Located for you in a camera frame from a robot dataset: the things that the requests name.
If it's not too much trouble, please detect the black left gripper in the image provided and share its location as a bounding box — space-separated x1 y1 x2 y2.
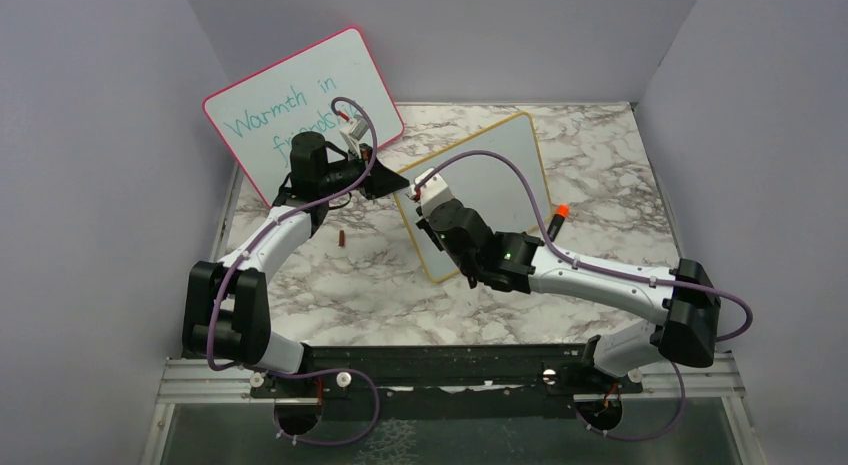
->
320 144 410 201

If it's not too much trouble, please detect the yellow framed whiteboard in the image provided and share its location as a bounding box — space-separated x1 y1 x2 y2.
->
395 112 555 283

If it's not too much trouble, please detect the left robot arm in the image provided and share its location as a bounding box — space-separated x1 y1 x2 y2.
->
182 131 409 396

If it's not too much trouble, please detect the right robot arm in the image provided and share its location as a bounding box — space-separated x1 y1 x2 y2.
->
416 199 720 392

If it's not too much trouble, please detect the pink framed whiteboard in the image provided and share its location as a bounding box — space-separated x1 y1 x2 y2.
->
202 27 405 203

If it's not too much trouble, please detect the black marker orange cap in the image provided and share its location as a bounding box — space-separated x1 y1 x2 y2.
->
546 204 570 241

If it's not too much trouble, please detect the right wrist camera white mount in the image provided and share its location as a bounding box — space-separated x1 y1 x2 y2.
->
408 168 454 218

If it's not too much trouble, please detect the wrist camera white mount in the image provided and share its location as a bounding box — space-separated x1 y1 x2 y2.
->
339 115 369 159
408 168 454 218

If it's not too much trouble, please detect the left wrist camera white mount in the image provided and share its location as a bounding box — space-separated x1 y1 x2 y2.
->
339 115 369 159

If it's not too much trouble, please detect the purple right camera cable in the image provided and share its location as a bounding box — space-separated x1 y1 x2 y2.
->
413 149 755 445

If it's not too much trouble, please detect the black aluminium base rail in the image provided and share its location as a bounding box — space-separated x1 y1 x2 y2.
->
155 342 750 424

